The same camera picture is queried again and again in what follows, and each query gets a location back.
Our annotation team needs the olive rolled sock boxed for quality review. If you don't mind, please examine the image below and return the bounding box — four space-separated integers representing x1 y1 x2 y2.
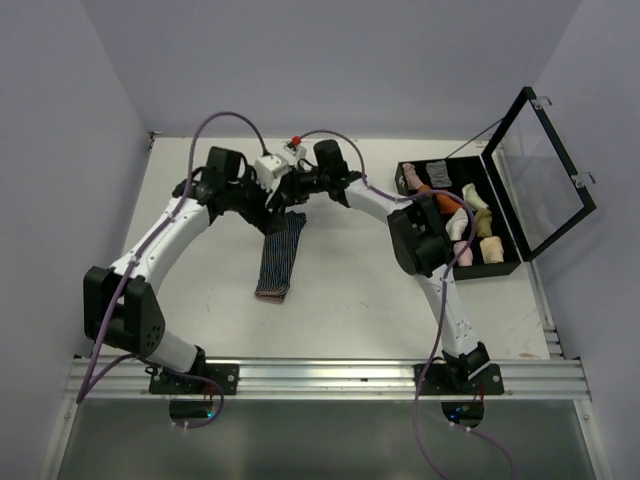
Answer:
474 209 493 238

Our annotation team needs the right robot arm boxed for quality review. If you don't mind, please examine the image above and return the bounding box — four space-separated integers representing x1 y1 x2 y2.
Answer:
277 140 489 393

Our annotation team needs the white rolled sock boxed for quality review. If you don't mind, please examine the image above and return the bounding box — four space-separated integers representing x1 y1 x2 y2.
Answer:
445 208 469 242

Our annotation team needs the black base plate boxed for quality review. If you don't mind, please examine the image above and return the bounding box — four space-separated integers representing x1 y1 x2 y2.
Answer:
420 356 505 396
145 353 240 396

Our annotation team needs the light pink rolled sock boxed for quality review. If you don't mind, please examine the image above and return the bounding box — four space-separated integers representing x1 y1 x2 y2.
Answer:
453 241 473 267

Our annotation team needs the pale green rolled sock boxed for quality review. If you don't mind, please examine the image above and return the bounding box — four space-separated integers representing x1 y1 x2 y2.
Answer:
462 183 489 211

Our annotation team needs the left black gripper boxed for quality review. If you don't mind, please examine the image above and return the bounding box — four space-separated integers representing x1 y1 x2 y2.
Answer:
226 166 287 235

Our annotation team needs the grey striped rolled sock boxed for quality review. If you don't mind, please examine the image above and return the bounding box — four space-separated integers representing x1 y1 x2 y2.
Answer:
425 160 452 189

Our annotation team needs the orange rolled sock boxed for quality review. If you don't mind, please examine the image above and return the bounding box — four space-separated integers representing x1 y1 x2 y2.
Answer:
435 194 463 215

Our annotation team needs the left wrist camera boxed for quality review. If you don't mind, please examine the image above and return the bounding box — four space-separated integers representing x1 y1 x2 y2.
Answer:
253 154 290 192

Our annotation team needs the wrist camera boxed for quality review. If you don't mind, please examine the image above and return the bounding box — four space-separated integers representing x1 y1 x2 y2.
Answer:
283 136 307 163
253 154 290 192

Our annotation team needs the striped blue cloth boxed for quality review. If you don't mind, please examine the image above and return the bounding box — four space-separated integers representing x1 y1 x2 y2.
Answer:
254 211 307 303

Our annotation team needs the black storage box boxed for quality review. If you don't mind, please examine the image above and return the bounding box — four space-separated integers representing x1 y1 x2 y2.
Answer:
395 156 520 281

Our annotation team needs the aluminium rail frame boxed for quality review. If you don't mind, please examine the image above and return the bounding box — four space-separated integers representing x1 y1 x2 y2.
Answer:
39 359 613 479

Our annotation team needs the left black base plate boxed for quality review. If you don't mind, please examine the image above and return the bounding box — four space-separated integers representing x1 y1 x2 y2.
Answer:
145 353 240 396

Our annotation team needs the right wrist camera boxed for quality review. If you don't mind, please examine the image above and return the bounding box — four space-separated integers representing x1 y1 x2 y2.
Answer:
283 136 307 163

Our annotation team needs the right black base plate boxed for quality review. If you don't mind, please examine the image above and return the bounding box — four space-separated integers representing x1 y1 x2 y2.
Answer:
420 356 505 396

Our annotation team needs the glass box lid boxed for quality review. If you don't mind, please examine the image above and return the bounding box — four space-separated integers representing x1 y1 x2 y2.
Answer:
481 86 596 262

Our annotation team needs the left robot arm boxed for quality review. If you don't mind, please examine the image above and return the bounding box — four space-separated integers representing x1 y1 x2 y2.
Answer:
83 147 295 393

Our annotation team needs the cream rolled sock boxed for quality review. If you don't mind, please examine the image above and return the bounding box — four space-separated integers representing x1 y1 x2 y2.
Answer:
480 236 504 264

